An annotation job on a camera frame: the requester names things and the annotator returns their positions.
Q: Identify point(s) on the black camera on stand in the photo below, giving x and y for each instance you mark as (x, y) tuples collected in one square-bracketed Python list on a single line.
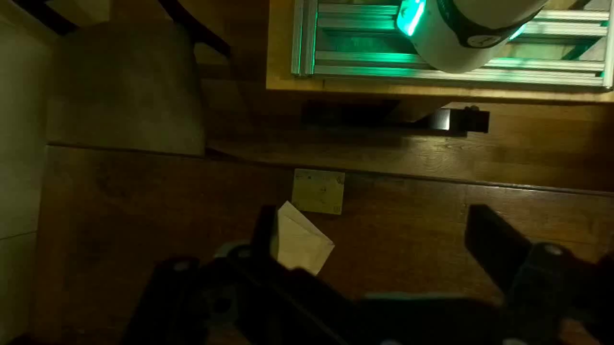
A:
[(393, 117)]

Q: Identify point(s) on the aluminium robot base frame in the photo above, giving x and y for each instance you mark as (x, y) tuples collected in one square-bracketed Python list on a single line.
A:
[(559, 48)]

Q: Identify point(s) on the white folded paper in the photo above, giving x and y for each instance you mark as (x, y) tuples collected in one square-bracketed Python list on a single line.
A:
[(299, 242)]

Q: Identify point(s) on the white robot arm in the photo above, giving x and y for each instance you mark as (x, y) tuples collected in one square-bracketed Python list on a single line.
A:
[(418, 40)]

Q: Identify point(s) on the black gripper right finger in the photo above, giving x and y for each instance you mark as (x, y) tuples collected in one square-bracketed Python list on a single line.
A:
[(496, 246)]

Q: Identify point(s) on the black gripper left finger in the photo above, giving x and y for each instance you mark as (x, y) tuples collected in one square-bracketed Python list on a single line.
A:
[(264, 242)]

